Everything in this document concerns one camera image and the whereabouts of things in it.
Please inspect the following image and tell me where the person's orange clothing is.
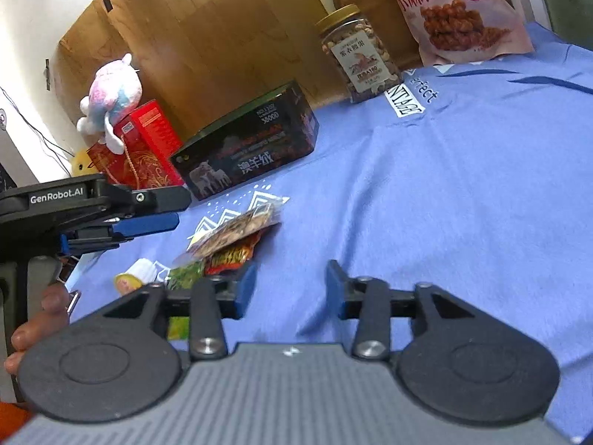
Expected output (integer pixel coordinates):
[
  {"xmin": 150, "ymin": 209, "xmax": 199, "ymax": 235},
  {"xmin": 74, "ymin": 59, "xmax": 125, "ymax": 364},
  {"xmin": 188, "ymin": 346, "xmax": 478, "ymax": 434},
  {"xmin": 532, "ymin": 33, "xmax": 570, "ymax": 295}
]
[{"xmin": 0, "ymin": 400, "xmax": 37, "ymax": 433}]

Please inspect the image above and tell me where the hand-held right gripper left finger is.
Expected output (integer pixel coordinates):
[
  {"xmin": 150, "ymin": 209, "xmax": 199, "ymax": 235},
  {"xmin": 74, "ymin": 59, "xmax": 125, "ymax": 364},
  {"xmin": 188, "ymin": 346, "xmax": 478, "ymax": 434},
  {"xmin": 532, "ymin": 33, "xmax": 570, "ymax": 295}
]
[{"xmin": 99, "ymin": 260, "xmax": 258, "ymax": 361}]

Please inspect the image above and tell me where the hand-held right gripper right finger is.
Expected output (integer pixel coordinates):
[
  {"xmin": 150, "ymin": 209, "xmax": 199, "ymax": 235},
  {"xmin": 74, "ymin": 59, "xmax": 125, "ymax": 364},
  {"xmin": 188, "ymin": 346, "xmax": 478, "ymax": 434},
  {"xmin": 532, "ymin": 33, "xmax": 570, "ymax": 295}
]
[{"xmin": 325, "ymin": 260, "xmax": 485, "ymax": 361}]

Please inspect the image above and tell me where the green snack packet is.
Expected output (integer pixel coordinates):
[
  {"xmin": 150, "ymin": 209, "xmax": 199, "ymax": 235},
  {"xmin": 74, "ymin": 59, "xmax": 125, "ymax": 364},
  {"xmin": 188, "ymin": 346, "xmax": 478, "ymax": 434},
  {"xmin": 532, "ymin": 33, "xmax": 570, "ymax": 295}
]
[{"xmin": 164, "ymin": 260, "xmax": 208, "ymax": 341}]

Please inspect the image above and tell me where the blue printed blanket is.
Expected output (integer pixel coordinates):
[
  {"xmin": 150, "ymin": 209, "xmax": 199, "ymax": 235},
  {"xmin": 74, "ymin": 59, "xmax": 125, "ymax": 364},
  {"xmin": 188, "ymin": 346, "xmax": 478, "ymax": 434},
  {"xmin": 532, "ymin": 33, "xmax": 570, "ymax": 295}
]
[{"xmin": 60, "ymin": 21, "xmax": 593, "ymax": 441}]

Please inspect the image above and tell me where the black wall cable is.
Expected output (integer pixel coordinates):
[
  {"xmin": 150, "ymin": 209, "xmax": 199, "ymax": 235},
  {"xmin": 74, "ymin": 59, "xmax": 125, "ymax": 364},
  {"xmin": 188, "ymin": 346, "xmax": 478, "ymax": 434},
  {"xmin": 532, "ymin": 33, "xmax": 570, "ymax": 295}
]
[{"xmin": 0, "ymin": 86, "xmax": 76, "ymax": 159}]

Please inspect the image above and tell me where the yellow plush duck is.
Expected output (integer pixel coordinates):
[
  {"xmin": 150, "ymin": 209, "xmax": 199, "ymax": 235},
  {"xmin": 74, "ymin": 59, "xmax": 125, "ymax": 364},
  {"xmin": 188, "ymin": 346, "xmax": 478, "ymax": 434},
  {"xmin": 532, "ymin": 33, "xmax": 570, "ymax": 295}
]
[{"xmin": 69, "ymin": 147, "xmax": 93, "ymax": 178}]

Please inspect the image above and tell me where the red gift box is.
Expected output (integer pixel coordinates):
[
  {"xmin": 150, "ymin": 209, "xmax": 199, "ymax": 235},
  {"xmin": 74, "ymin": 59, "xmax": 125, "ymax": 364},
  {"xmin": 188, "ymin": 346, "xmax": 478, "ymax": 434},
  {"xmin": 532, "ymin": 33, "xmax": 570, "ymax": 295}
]
[{"xmin": 86, "ymin": 99, "xmax": 187, "ymax": 191}]

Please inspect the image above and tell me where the clear packet brown snack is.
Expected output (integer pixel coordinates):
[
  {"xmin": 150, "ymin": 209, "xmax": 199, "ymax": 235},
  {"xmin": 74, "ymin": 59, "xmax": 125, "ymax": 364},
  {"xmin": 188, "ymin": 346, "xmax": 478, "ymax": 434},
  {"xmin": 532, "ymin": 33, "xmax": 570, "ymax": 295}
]
[{"xmin": 185, "ymin": 197, "xmax": 290, "ymax": 261}]

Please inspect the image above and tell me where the black box sheep print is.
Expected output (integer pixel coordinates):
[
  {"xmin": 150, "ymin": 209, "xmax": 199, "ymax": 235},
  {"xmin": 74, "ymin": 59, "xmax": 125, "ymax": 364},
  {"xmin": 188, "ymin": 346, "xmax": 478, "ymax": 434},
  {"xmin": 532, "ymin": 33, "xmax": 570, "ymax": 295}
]
[{"xmin": 169, "ymin": 80, "xmax": 320, "ymax": 202}]

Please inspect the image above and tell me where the pink snack bag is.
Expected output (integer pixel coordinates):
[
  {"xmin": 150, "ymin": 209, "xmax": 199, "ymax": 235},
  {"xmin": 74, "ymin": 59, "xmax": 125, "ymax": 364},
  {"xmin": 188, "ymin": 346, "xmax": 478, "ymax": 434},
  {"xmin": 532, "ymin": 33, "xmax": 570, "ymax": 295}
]
[{"xmin": 364, "ymin": 0, "xmax": 536, "ymax": 67}]

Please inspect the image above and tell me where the person's left hand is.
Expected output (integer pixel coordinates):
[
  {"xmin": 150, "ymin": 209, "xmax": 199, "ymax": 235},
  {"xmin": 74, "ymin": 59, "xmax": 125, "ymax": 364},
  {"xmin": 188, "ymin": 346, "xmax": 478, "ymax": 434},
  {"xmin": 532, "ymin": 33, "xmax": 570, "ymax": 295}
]
[{"xmin": 4, "ymin": 282, "xmax": 71, "ymax": 377}]

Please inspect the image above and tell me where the wooden headboard panel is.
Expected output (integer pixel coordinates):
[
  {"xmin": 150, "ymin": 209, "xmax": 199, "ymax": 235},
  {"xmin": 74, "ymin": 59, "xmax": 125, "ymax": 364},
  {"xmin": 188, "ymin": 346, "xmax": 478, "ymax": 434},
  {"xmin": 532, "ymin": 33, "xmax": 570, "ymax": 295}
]
[{"xmin": 52, "ymin": 0, "xmax": 355, "ymax": 151}]

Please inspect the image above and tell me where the clear nut jar gold lid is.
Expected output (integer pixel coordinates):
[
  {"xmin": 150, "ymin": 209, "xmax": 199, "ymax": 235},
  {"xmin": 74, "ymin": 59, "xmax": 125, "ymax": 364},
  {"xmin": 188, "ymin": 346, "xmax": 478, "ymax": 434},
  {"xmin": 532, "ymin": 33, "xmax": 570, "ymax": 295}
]
[{"xmin": 315, "ymin": 4, "xmax": 403, "ymax": 104}]

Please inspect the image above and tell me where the pink blue plush toy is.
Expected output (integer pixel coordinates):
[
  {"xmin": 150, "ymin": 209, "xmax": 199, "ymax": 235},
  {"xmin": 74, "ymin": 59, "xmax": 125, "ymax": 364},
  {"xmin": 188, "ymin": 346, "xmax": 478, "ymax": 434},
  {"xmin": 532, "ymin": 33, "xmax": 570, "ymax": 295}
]
[{"xmin": 75, "ymin": 52, "xmax": 143, "ymax": 155}]

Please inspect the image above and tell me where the red snack packet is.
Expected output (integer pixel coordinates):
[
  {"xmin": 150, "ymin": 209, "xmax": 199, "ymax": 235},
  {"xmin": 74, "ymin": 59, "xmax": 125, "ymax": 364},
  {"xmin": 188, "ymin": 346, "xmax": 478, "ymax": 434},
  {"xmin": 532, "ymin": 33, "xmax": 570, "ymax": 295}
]
[{"xmin": 204, "ymin": 234, "xmax": 260, "ymax": 277}]

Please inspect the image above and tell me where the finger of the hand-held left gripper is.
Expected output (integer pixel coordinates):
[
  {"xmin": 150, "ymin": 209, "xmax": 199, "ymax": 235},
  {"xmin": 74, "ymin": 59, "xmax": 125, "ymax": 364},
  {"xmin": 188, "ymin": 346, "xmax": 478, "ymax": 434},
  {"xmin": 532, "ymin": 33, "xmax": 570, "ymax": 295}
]
[
  {"xmin": 131, "ymin": 186, "xmax": 192, "ymax": 216},
  {"xmin": 58, "ymin": 213, "xmax": 180, "ymax": 257}
]

